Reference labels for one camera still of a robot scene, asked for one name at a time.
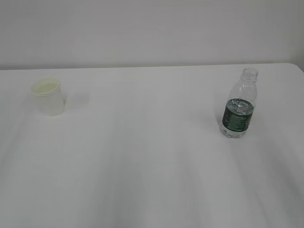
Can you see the clear green-label water bottle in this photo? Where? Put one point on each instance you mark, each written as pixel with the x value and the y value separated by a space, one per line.
pixel 240 105

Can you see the white paper cup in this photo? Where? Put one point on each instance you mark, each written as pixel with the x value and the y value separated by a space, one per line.
pixel 48 97

